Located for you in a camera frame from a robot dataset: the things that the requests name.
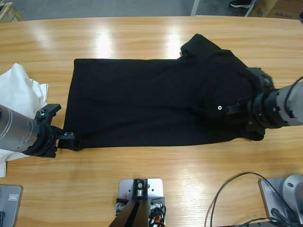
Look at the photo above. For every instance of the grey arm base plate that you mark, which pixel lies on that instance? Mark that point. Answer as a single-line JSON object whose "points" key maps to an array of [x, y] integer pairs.
{"points": [[9, 205], [281, 201]]}

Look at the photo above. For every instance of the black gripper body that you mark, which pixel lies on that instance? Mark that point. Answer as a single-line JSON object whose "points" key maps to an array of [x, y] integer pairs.
{"points": [[45, 137], [265, 109]]}

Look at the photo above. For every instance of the brown cardboard box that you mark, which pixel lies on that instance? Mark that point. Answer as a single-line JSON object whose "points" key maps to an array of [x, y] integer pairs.
{"points": [[279, 7]]}

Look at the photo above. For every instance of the black Unitree polo shirt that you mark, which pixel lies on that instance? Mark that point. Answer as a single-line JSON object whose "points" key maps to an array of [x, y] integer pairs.
{"points": [[156, 104]]}

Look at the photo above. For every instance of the white metal post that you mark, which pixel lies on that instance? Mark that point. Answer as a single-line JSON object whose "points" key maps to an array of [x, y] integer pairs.
{"points": [[195, 7]]}

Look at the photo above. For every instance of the black white shoe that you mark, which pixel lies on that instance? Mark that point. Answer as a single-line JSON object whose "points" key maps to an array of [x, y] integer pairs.
{"points": [[241, 4]]}

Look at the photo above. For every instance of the white Unitree T-shirt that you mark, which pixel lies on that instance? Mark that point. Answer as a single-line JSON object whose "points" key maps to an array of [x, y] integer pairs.
{"points": [[19, 90], [2, 168]]}

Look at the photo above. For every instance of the white block with dark post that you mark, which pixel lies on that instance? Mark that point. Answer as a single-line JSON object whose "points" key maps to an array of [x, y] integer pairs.
{"points": [[140, 203]]}

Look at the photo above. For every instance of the wooden pallet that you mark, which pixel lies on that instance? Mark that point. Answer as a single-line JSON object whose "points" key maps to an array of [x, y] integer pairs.
{"points": [[9, 12]]}

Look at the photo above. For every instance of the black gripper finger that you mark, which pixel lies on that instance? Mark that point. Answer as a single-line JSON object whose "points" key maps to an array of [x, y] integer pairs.
{"points": [[49, 111], [236, 109], [71, 141], [262, 78]]}

